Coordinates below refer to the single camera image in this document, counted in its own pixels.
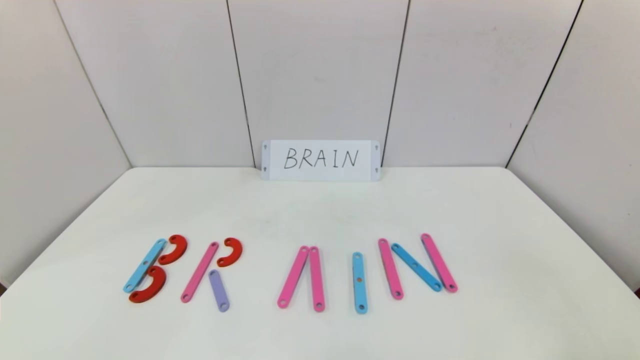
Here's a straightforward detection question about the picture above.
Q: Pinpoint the short purple bar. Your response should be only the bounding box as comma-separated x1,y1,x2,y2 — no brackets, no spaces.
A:
208,269,231,313

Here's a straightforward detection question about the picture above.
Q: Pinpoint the red curved piece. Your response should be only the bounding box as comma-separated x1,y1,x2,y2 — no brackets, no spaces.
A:
216,237,244,268
158,234,189,266
128,265,168,304

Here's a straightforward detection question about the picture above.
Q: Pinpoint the blue bar with middle hole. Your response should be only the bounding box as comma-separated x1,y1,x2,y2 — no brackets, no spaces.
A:
351,251,369,315
122,238,168,294

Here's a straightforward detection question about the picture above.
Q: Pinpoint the pink bar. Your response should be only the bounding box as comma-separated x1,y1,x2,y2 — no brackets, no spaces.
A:
308,246,327,313
180,242,220,304
377,238,405,301
420,233,459,294
276,245,311,310

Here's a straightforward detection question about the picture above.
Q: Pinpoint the white card reading BRAIN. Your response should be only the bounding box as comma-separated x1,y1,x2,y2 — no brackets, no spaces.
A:
261,140,382,182

